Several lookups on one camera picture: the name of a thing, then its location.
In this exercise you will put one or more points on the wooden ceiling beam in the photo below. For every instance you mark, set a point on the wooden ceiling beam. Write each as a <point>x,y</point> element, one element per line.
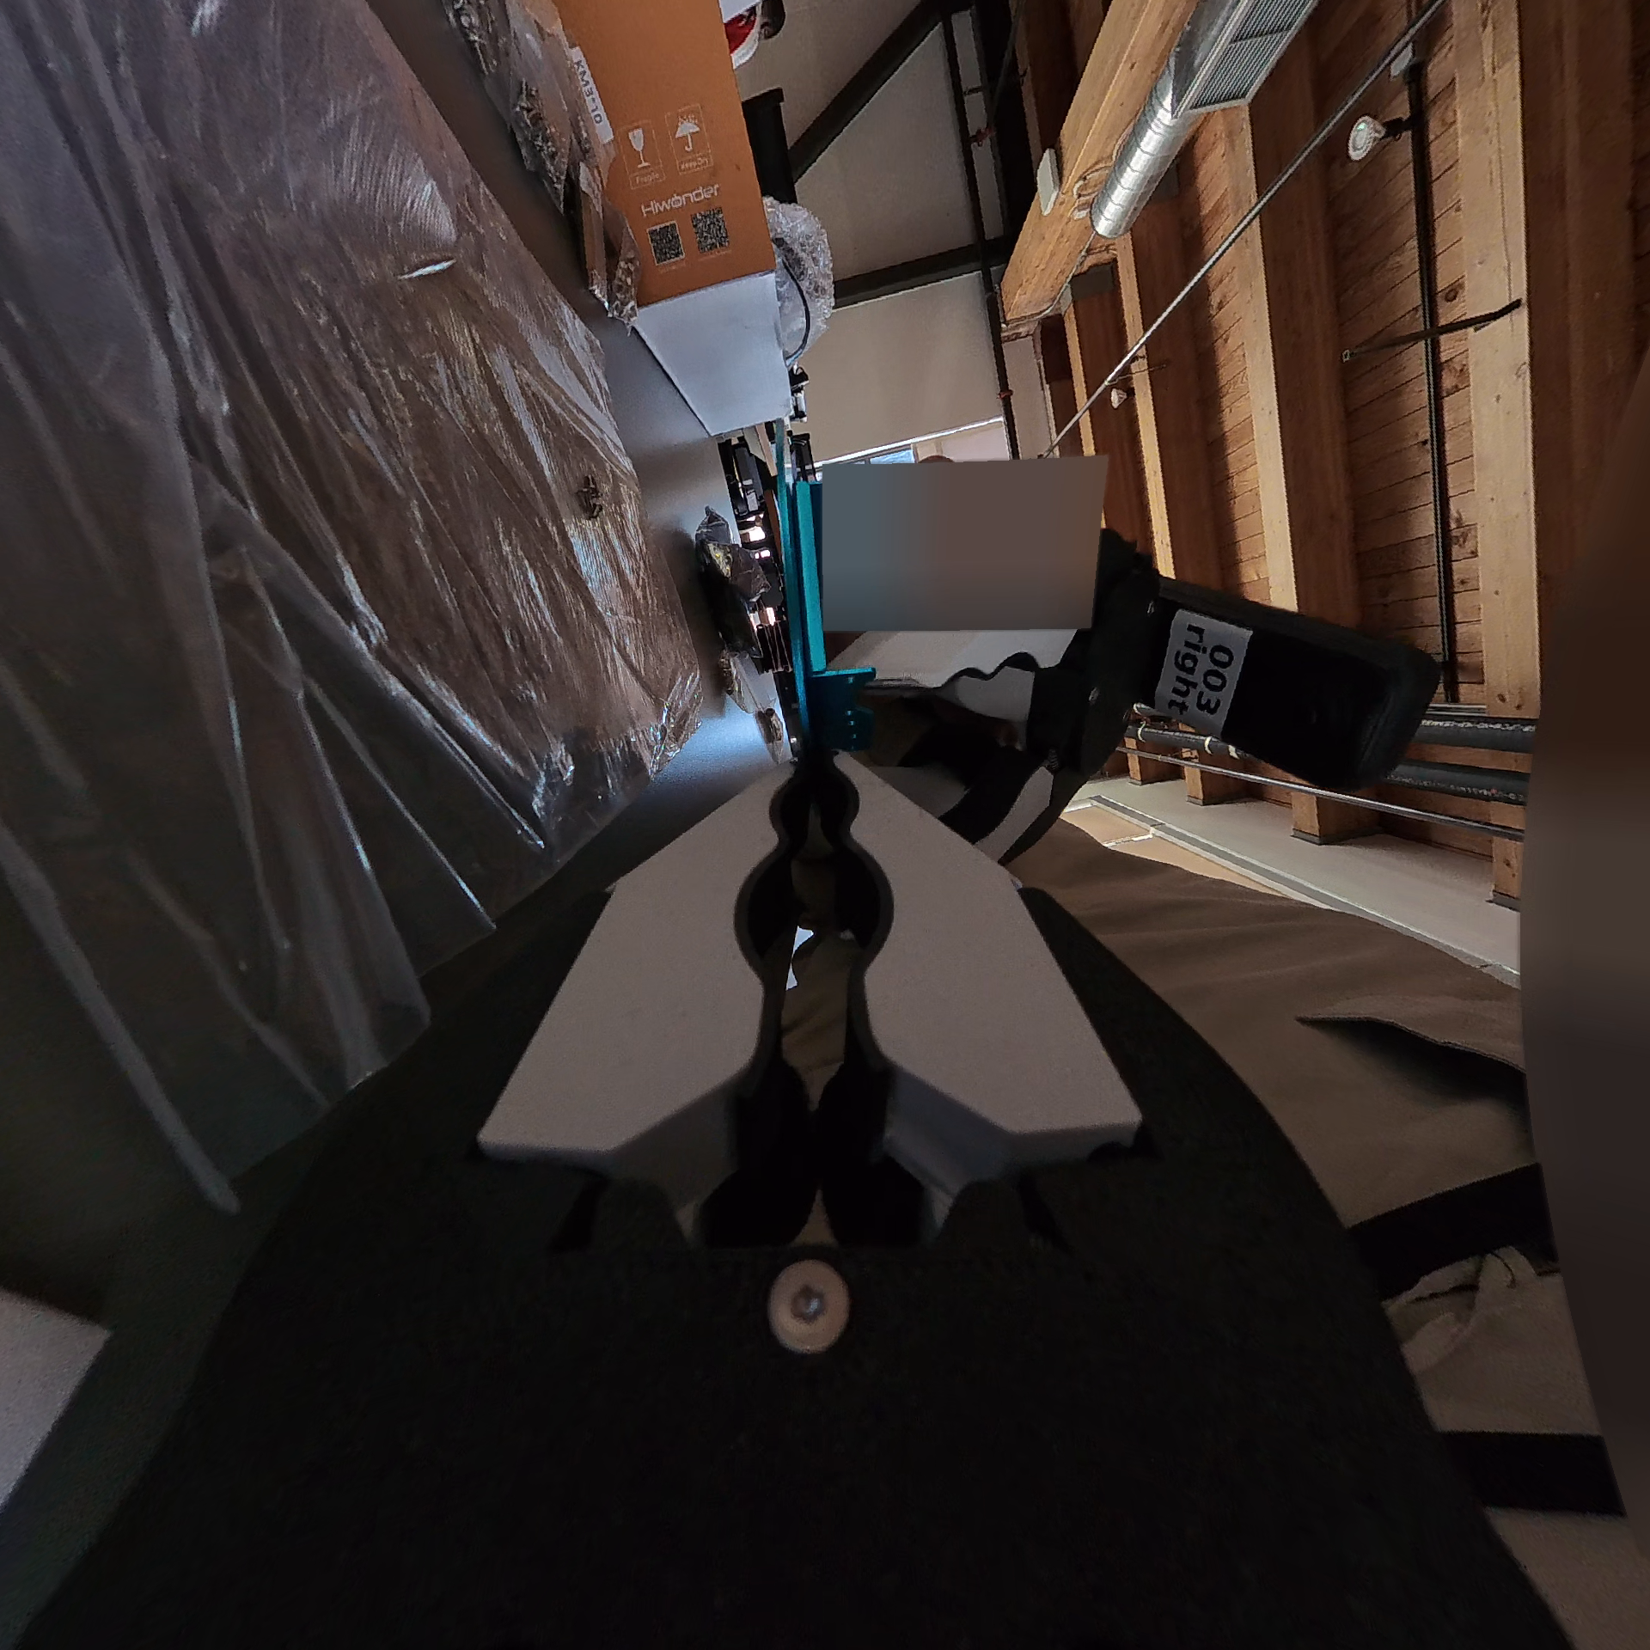
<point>1096,169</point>

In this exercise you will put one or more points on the orange cardboard box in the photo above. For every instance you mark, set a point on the orange cardboard box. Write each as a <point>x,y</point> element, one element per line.
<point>671,156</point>

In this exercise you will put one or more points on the silver ventilation duct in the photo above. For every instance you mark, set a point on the silver ventilation duct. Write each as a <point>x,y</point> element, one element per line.
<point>1160,116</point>

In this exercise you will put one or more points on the cluster of small loose screws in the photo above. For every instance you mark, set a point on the cluster of small loose screws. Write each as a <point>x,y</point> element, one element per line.
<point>591,497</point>

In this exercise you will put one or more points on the ceiling spotlight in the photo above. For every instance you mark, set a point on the ceiling spotlight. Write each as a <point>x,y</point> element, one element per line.
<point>1368,136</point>

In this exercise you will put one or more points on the assembly instruction sheet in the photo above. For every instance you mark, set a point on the assembly instruction sheet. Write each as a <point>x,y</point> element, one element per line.
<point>38,1394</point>

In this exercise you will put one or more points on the shiny wrapped parts bag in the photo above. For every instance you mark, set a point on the shiny wrapped parts bag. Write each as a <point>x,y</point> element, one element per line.
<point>744,582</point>

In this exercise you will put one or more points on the black ceiling pipes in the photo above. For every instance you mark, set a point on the black ceiling pipes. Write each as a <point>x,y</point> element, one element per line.
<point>1455,773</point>

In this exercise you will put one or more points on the person's striped clothing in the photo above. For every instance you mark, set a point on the person's striped clothing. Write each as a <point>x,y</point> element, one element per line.
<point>1484,1331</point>

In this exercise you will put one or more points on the teal round metal plate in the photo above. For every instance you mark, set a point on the teal round metal plate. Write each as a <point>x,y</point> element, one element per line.
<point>797,582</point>

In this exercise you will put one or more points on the pile of small hardware bags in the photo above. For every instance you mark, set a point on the pile of small hardware bags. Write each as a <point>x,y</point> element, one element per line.
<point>541,116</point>

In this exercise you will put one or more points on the red white object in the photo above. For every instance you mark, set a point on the red white object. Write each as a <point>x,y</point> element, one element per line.
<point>748,25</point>

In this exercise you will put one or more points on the person's tan jacket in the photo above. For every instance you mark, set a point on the person's tan jacket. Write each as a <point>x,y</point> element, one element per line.
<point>1224,967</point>

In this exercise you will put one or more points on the bubble wrap packet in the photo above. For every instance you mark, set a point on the bubble wrap packet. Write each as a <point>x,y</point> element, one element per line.
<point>800,256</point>

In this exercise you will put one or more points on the clear plastic bag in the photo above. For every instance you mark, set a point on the clear plastic bag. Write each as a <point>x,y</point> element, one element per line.
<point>324,517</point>

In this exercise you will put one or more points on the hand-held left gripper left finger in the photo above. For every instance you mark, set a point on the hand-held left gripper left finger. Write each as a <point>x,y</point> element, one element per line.
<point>646,1017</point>

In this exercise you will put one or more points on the blue square metal bracket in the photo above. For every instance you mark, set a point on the blue square metal bracket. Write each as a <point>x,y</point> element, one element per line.
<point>843,715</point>

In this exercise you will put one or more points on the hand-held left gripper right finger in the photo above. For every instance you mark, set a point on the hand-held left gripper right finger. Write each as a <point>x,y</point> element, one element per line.
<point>991,1017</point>

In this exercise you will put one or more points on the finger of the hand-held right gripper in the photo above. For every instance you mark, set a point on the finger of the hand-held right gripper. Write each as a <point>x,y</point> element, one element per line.
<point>985,695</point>

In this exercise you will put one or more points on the grey desk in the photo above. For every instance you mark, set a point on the grey desk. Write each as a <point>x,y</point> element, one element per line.
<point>658,428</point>

